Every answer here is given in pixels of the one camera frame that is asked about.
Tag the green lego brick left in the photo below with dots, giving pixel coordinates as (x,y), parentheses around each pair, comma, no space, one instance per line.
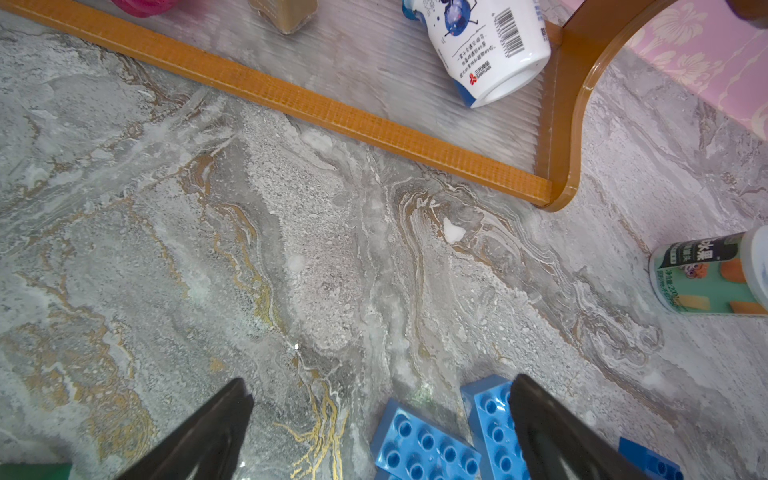
(35,471)

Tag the small green white-lid cup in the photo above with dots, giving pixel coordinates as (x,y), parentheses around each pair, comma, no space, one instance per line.
(724,275)

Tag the light blue small lego brick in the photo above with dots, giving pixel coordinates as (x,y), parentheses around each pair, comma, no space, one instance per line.
(486,404)

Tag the wooden three-tier shelf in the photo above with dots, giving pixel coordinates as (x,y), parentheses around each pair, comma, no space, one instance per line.
(584,47)

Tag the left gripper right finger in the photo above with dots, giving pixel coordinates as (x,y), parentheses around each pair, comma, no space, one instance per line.
(556,444)

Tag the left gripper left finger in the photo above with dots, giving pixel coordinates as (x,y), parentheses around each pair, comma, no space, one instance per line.
(204,446)

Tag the pink strawberry drink cup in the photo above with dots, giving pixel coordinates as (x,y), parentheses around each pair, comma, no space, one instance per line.
(145,8)

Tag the brown spice jar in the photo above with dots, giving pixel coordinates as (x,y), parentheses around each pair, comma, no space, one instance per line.
(288,16)

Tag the light blue large lego brick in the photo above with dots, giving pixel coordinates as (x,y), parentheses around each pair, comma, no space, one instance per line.
(406,446)

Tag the white blueberry yogurt bottle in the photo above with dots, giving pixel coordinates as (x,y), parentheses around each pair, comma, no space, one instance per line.
(489,48)

